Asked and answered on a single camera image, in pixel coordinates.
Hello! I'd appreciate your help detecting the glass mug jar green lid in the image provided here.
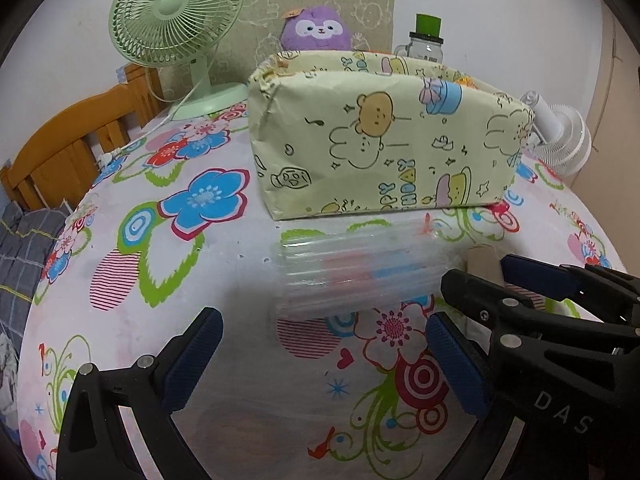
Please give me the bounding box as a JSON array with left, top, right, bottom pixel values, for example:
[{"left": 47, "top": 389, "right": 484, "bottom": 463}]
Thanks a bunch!
[{"left": 394, "top": 12, "right": 446, "bottom": 66}]

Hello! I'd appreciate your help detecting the beige block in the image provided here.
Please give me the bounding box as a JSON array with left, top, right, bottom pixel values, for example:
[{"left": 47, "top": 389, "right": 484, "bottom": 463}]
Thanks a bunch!
[{"left": 467, "top": 243, "right": 504, "bottom": 285}]

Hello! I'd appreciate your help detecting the green printed cardboard sheet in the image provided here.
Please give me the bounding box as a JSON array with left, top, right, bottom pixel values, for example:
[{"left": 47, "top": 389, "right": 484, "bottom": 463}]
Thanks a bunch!
[{"left": 217, "top": 0, "right": 397, "bottom": 86}]

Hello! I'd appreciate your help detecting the green desk fan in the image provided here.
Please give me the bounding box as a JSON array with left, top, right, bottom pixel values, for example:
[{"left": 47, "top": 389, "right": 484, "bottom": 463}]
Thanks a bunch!
[{"left": 109, "top": 0, "right": 250, "bottom": 122}]

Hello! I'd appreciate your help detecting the clear plastic packet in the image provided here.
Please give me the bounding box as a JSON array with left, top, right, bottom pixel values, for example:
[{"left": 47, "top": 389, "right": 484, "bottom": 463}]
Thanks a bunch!
[{"left": 271, "top": 222, "right": 449, "bottom": 318}]

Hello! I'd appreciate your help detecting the grey plaid blanket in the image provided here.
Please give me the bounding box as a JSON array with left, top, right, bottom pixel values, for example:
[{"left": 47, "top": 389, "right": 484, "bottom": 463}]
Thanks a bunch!
[{"left": 0, "top": 201, "right": 71, "bottom": 346}]

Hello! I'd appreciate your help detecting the wooden chair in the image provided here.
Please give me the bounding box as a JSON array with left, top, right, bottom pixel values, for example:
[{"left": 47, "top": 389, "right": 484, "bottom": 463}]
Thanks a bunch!
[{"left": 0, "top": 65, "right": 168, "bottom": 211}]

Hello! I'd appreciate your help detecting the white fan power cable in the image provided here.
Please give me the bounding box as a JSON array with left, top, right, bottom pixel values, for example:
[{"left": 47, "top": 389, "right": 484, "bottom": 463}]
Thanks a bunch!
[{"left": 96, "top": 67, "right": 201, "bottom": 166}]

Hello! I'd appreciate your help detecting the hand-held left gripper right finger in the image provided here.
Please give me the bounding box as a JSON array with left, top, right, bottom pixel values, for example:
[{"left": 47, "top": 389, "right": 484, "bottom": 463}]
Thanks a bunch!
[{"left": 426, "top": 311, "right": 521, "bottom": 480}]

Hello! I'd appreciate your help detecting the white fan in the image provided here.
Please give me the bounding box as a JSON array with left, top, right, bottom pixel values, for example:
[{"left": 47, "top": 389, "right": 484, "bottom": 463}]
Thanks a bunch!
[{"left": 519, "top": 91, "right": 593, "bottom": 177}]

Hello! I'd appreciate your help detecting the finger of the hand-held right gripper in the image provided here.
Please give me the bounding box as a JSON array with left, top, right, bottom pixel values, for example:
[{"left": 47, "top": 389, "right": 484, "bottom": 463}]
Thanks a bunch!
[
  {"left": 501, "top": 254, "right": 640, "bottom": 321},
  {"left": 440, "top": 268, "right": 640, "bottom": 346}
]

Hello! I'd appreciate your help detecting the yellow printed storage box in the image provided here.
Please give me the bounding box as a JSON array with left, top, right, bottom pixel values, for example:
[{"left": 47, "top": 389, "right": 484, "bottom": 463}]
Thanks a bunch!
[{"left": 248, "top": 50, "right": 535, "bottom": 221}]

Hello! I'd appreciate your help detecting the purple plush toy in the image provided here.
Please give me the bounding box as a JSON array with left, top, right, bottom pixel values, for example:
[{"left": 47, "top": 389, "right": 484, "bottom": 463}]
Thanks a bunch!
[{"left": 280, "top": 3, "right": 354, "bottom": 52}]

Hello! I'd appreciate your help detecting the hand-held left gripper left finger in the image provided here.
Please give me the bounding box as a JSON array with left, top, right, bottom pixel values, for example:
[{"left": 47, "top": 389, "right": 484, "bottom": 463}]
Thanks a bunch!
[{"left": 56, "top": 306, "right": 224, "bottom": 480}]

